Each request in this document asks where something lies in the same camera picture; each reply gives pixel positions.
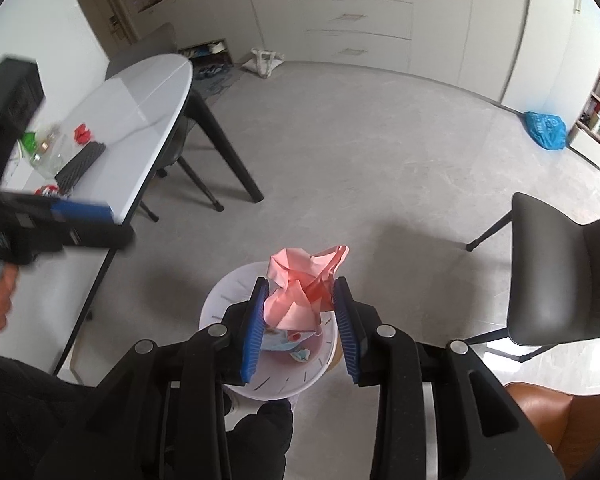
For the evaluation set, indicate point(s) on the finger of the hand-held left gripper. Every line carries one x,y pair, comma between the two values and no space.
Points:
100,237
82,210

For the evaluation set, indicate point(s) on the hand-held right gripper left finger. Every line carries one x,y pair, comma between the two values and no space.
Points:
252,332

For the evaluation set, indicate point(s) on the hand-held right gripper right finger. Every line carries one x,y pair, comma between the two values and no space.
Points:
347,332

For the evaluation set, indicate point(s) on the pink paper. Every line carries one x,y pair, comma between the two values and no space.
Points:
290,305

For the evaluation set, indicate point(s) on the white round waste bin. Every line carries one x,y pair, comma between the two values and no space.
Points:
220,290

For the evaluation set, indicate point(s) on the green wrapper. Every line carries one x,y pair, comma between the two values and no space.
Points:
30,141

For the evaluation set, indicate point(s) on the red and white packet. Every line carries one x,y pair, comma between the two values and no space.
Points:
47,190

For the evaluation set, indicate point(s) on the black keyboard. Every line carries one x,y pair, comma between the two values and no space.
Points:
80,165

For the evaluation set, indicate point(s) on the clear plastic bag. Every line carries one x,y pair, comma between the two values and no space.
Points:
50,155

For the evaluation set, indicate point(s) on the red crumpled wrapper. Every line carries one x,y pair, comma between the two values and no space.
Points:
83,133

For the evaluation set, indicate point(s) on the white table with black legs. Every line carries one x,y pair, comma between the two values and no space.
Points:
145,90

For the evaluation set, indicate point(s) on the wooden door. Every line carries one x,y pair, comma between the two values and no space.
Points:
97,5

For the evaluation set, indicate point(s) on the grey chair with black legs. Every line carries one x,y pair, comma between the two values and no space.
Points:
145,42
550,280

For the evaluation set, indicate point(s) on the shoe shelf with shoes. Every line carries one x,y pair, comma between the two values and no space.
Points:
207,60

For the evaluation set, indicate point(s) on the white tote bag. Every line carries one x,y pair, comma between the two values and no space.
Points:
265,60

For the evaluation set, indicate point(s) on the brown leather chair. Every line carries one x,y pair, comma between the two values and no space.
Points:
580,420

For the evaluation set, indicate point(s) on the blue plastic bag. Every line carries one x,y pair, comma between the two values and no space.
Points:
545,130

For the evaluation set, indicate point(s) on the beige drawer cabinet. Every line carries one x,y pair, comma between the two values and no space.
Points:
360,10

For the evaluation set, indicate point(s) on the beige wardrobe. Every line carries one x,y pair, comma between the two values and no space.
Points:
545,25

